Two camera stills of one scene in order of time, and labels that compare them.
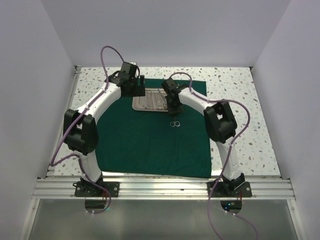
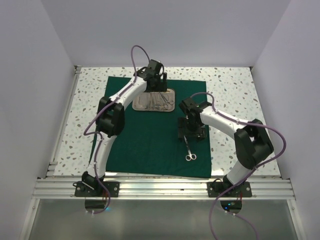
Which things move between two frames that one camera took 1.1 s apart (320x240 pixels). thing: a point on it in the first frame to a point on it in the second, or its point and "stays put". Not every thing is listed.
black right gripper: [173, 110] to [200, 133]
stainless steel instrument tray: [154, 100] stays put
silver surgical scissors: [174, 123] to [190, 156]
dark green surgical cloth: [154, 143] stays put
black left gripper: [139, 90] to [161, 86]
